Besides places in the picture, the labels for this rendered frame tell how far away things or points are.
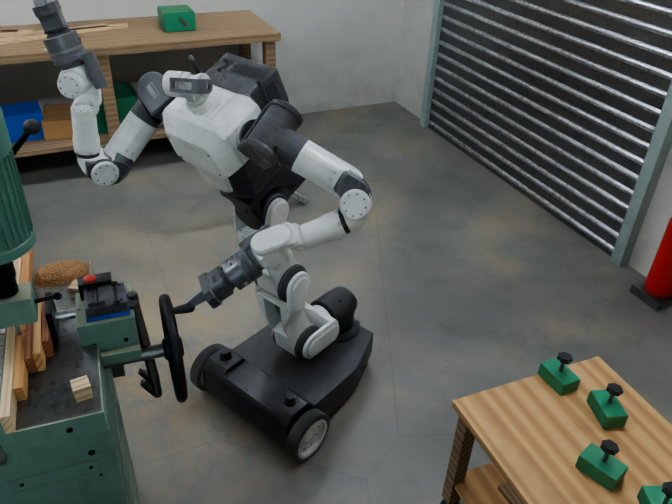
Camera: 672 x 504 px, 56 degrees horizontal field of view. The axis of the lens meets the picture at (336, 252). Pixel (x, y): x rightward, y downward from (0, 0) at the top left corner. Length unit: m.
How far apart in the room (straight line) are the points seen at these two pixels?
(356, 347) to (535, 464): 1.02
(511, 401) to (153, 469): 1.30
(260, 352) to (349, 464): 0.57
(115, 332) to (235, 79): 0.74
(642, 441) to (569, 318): 1.34
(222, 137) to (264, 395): 1.12
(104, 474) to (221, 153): 0.84
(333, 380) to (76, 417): 1.26
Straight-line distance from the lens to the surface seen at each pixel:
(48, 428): 1.51
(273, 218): 1.97
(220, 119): 1.69
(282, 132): 1.60
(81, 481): 1.71
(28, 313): 1.59
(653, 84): 3.59
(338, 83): 5.37
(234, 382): 2.49
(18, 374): 1.58
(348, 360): 2.61
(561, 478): 1.92
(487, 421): 1.98
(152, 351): 1.72
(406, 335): 3.01
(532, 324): 3.23
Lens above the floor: 1.97
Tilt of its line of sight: 34 degrees down
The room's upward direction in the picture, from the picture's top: 3 degrees clockwise
